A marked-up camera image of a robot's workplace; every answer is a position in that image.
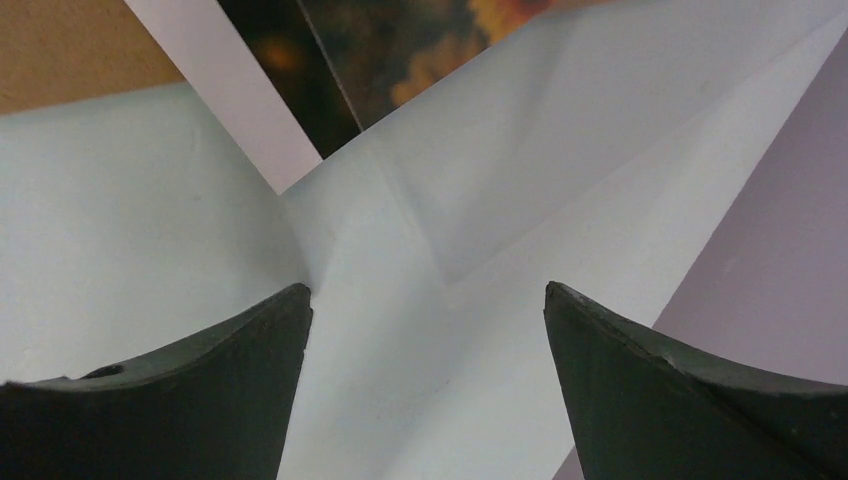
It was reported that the brown cardboard backing board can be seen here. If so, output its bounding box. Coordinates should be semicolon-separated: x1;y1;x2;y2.
1;0;184;115

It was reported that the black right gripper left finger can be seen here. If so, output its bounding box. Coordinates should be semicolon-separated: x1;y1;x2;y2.
1;283;313;479

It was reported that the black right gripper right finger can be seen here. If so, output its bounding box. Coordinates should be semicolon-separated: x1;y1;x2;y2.
544;282;847;479

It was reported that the sunflower photo print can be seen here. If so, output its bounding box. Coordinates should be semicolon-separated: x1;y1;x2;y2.
129;0;566;193

